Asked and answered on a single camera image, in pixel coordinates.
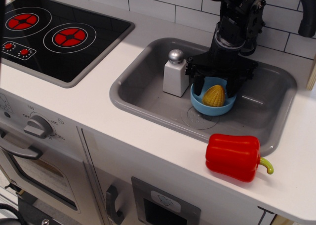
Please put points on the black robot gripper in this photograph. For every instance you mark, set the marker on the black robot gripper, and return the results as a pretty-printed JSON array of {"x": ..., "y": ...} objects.
[{"x": 221, "y": 62}]

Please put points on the yellow toy corn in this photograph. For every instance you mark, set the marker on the yellow toy corn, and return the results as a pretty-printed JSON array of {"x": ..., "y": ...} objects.
[{"x": 214, "y": 96}]

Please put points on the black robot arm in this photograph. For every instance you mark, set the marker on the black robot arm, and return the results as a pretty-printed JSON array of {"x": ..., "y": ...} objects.
[{"x": 234, "y": 38}]

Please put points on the blue plastic bowl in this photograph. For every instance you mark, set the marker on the blue plastic bowl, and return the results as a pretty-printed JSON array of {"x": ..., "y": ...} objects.
[{"x": 197, "y": 103}]

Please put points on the grey plastic sink basin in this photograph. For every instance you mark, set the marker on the grey plastic sink basin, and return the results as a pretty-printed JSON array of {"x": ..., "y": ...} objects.
[{"x": 260, "y": 109}]

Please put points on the white salt shaker silver cap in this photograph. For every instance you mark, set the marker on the white salt shaker silver cap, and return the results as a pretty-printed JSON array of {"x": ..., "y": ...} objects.
[{"x": 175, "y": 81}]

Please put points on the red toy bell pepper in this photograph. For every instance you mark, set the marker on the red toy bell pepper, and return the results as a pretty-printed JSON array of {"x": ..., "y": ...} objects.
[{"x": 235, "y": 156}]

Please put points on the grey dishwasher panel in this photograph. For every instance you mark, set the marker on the grey dishwasher panel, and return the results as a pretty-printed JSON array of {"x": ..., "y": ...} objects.
[{"x": 157, "y": 207}]

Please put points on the black toy stovetop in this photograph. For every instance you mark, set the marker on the black toy stovetop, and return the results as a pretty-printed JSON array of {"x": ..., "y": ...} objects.
[{"x": 56, "y": 42}]

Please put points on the grey oven knob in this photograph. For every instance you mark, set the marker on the grey oven knob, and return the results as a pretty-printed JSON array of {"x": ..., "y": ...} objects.
[{"x": 38, "y": 127}]

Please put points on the oven door window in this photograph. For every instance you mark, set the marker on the oven door window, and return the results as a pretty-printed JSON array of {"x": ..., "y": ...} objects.
[{"x": 46, "y": 177}]

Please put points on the grey dishwasher door handle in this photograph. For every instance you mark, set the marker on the grey dishwasher door handle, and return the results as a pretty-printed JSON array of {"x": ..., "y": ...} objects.
[{"x": 115, "y": 216}]

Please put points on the grey oven door handle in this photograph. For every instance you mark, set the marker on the grey oven door handle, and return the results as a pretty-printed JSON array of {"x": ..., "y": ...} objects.
[{"x": 14, "y": 149}]

